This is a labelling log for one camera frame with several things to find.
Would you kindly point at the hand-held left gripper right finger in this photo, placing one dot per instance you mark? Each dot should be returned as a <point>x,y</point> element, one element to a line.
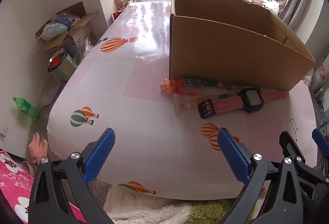
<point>232,154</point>

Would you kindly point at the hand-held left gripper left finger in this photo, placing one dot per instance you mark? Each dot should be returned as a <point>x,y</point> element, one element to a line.
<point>100,154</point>

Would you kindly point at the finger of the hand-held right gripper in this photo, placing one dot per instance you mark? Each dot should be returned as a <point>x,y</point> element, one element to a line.
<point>290,144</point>
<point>320,140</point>

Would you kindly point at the large cardboard box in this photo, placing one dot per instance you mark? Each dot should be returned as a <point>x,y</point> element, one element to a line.
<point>231,59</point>

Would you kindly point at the green shaggy rug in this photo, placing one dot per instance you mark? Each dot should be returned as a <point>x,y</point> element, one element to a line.
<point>213,212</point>

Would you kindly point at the white shaggy rug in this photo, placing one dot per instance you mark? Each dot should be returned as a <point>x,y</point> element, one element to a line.
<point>144,211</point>

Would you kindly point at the green plastic bottle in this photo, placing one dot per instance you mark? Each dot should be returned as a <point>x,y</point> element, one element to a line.
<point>27,108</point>

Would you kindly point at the metal tin bucket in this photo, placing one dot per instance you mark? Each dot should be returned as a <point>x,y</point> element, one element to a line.
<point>65,70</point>

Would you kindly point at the pink floral mat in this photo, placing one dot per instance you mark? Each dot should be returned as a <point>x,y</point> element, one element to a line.
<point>12,188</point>

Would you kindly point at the printed cardboard storage box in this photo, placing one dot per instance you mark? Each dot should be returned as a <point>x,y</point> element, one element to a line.
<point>82,34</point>

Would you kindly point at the white printed plastic bag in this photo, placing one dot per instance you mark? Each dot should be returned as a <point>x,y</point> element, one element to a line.
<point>54,31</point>

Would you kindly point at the wall outlet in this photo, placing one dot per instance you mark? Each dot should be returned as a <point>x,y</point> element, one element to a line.
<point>3,130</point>

